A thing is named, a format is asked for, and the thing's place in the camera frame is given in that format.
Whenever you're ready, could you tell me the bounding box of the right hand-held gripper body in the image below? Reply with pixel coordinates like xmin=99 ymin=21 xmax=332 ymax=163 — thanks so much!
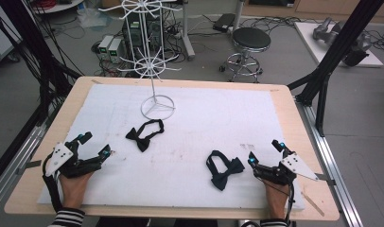
xmin=252 ymin=148 xmax=320 ymax=187

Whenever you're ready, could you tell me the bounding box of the person's right hand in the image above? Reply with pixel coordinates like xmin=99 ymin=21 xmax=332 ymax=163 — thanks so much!
xmin=263 ymin=183 xmax=290 ymax=220

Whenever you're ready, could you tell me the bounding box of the black computer tower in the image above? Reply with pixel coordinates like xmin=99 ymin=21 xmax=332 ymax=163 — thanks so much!
xmin=121 ymin=12 xmax=164 ymax=53

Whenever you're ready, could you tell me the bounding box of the grey bench power supply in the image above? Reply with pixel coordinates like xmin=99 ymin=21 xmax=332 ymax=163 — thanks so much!
xmin=107 ymin=38 xmax=124 ymax=64
xmin=97 ymin=34 xmax=115 ymax=61

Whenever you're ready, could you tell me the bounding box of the person's left hand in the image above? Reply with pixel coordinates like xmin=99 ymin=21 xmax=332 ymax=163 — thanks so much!
xmin=59 ymin=171 xmax=95 ymax=212

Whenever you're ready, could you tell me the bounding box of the aluminium rail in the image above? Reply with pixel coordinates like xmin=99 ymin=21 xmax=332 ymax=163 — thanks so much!
xmin=295 ymin=97 xmax=366 ymax=227
xmin=0 ymin=103 xmax=61 ymax=214

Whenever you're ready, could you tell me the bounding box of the black bow tie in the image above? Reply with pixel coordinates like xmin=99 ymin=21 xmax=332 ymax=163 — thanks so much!
xmin=205 ymin=149 xmax=246 ymax=192
xmin=125 ymin=118 xmax=166 ymax=153

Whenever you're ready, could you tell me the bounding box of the black round stool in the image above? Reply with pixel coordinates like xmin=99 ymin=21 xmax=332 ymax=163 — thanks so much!
xmin=219 ymin=26 xmax=272 ymax=84

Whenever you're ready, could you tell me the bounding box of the black flat box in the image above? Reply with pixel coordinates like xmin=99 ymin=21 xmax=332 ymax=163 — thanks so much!
xmin=212 ymin=12 xmax=236 ymax=33

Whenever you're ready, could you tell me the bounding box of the clear plastic bag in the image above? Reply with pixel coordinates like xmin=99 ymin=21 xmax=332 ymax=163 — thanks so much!
xmin=76 ymin=7 xmax=113 ymax=30

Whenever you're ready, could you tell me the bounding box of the white wire display rack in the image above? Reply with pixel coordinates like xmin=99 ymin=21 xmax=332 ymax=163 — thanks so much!
xmin=97 ymin=0 xmax=183 ymax=122

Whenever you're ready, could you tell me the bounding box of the black metal frame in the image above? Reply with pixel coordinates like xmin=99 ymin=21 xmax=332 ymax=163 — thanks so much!
xmin=0 ymin=0 xmax=84 ymax=187
xmin=287 ymin=0 xmax=384 ymax=137

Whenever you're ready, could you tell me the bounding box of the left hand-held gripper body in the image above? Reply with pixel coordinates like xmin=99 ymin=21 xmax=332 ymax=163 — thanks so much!
xmin=44 ymin=138 xmax=103 ymax=180

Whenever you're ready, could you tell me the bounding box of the flat wooden stick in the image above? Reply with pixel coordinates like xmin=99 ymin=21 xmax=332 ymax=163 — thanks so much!
xmin=301 ymin=191 xmax=325 ymax=218

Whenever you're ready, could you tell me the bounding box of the white foam mat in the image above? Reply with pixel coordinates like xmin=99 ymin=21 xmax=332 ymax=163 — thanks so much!
xmin=37 ymin=82 xmax=306 ymax=213

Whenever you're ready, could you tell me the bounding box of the grey table leg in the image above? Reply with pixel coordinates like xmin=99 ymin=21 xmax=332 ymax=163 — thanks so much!
xmin=180 ymin=0 xmax=197 ymax=61

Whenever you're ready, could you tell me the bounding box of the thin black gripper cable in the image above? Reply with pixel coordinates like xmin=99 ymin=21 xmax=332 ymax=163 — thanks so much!
xmin=255 ymin=176 xmax=297 ymax=227

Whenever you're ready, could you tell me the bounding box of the metal clamp bracket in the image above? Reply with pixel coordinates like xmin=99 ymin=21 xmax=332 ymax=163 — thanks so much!
xmin=15 ymin=159 xmax=43 ymax=176
xmin=314 ymin=172 xmax=337 ymax=186

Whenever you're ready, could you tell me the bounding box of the white floor board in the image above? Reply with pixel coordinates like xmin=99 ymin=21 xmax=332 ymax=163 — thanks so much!
xmin=293 ymin=21 xmax=384 ymax=68

